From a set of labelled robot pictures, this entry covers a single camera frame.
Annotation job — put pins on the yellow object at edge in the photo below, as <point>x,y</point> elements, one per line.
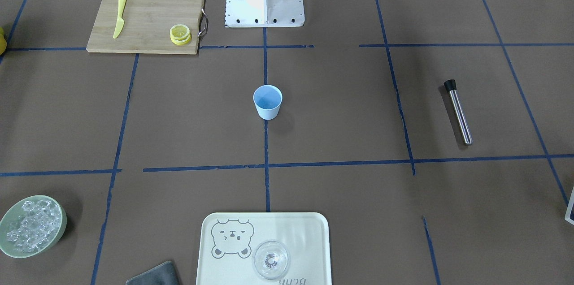
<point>3,42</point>

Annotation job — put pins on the cream bear tray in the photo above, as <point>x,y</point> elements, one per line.
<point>229,240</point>

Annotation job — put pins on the green bowl of ice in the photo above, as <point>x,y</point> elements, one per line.
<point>32,226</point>

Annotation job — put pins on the clear glass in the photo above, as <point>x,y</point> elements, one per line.
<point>271,260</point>

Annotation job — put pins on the yellow lemon slices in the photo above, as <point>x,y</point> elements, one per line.
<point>180,34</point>

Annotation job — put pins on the light blue cup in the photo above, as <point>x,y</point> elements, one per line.
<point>267,99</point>

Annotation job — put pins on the grey cloth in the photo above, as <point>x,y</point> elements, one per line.
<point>162,274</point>

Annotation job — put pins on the bamboo cutting board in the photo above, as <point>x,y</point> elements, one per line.
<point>147,27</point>

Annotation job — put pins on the yellow plastic knife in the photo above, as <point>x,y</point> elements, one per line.
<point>119,21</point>

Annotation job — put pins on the steel muddler black tip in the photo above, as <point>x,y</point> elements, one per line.
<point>451,88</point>

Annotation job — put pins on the white box at edge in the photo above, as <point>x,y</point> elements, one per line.
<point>569,215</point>

